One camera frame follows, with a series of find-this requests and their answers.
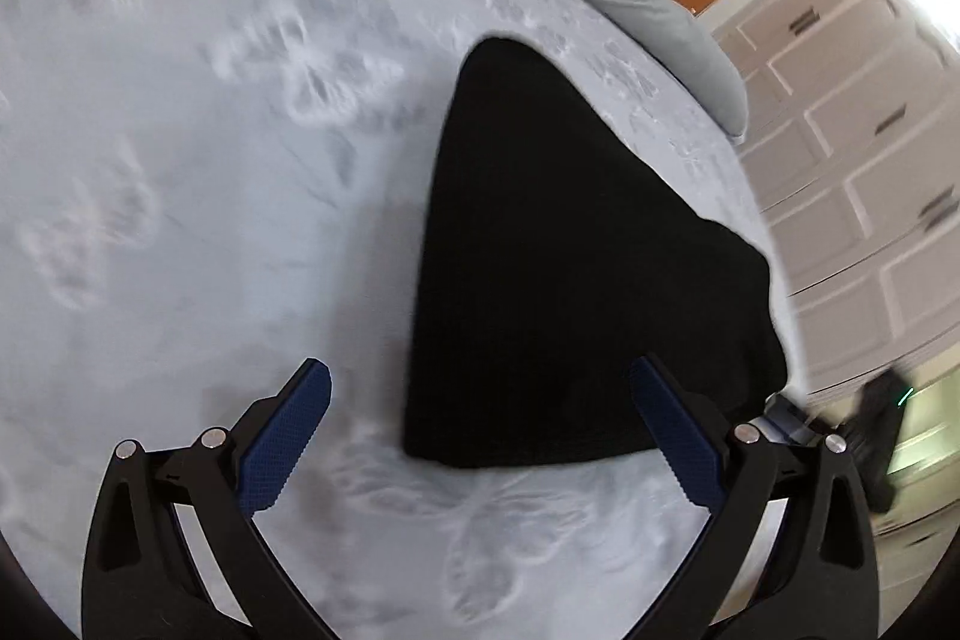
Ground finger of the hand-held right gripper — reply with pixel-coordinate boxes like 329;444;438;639
765;396;820;446

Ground bed with butterfly print sheet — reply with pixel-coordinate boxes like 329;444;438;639
0;0;796;640

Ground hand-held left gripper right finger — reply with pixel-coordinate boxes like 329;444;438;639
628;353;880;640

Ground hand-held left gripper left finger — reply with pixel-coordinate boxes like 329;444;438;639
82;357;332;640

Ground black pants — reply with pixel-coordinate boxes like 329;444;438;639
401;34;788;470

